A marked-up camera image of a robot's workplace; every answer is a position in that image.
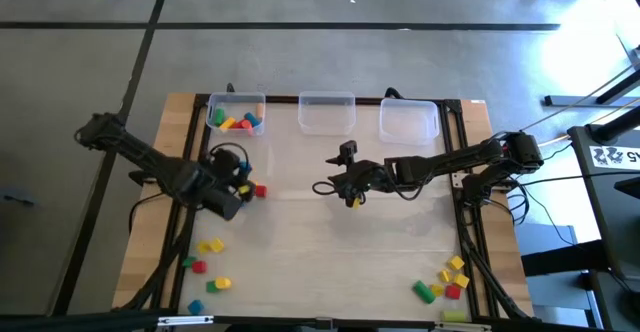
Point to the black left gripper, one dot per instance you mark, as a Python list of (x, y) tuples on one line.
[(225, 164)]

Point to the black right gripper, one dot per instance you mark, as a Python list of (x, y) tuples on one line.
[(360, 177)]

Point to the blue cylinder block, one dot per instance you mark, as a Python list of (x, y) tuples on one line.
[(244, 167), (251, 119)]

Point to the yellow cube block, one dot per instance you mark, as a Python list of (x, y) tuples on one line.
[(461, 280), (244, 189), (217, 244), (456, 262)]

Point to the yellow cylinder block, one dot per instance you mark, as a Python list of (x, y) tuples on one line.
[(223, 282), (227, 123)]

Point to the red cylinder block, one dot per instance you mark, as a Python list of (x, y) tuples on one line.
[(249, 129), (239, 123)]

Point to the red cube block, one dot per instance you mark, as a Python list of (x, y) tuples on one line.
[(260, 190), (199, 266), (453, 291)]

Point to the tan wooden cylinder block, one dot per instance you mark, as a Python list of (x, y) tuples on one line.
[(259, 109)]

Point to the green cube block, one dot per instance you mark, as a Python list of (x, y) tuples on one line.
[(211, 287)]

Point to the small yellow block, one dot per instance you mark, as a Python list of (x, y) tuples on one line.
[(445, 275), (203, 247), (437, 289)]

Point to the blue cube block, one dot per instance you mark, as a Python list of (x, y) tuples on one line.
[(195, 306)]

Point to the light green cylinder block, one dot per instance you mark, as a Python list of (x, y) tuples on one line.
[(454, 316)]

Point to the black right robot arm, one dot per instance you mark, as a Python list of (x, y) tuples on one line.
[(440, 162)]

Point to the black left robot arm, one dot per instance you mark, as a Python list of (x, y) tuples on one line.
[(150, 164)]

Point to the clear plastic bin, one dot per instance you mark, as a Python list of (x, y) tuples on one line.
[(409, 122), (327, 114), (235, 104)]

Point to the small green block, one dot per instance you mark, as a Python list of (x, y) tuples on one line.
[(189, 261)]

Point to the black rig crossbar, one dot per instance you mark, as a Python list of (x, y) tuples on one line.
[(75, 322)]

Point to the black stand base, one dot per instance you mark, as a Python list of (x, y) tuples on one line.
[(575, 101)]

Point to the white printed label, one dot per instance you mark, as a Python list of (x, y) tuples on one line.
[(612, 156)]

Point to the black cart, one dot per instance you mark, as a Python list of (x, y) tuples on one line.
[(615, 212)]

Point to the black aluminium table frame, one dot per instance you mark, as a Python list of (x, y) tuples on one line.
[(367, 101)]

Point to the silver corner bracket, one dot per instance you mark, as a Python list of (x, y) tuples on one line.
[(456, 180)]

